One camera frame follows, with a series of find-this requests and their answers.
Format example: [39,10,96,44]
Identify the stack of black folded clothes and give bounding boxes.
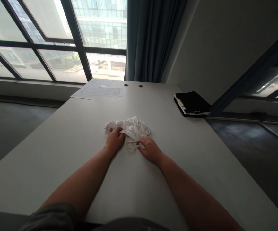
[173,91,212,118]

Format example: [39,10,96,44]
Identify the large white paper sheet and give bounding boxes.
[70,78,114,100]

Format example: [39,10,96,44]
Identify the person's right hand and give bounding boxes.
[136,136,165,165]

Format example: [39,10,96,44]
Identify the large black-framed window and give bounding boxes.
[0,0,128,85]

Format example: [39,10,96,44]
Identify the person's right fingers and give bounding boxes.
[136,136,152,150]

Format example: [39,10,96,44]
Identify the small white printed paper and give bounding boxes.
[93,87,123,98]

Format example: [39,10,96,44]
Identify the white table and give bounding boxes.
[0,83,278,231]

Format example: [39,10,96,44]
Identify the blue metal frame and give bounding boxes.
[210,26,278,147]

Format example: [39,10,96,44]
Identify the person's left hand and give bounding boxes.
[105,127,126,151]

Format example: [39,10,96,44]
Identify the white cloth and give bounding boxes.
[103,116,152,154]

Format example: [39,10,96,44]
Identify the person's body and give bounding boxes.
[76,217,171,231]

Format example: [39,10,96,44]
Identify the dark blue curtain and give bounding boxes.
[124,0,187,83]

